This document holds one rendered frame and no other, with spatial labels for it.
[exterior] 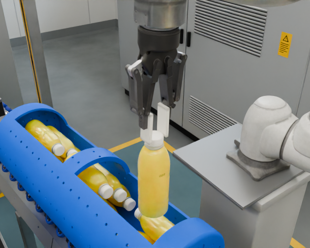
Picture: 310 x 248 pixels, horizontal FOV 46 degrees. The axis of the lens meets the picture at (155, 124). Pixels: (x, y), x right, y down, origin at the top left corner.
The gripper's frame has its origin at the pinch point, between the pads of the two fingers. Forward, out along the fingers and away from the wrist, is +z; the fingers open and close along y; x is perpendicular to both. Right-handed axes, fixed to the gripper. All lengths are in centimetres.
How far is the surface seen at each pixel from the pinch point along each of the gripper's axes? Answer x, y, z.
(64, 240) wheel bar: -33, 9, 58
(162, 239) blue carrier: 6.3, 1.8, 27.3
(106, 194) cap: -21.5, -1.3, 35.1
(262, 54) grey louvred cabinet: -77, -158, 43
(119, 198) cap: -21.8, -6.0, 39.6
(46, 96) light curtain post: -129, -33, 57
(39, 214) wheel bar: -49, 10, 59
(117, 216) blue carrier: -7.1, 4.9, 28.8
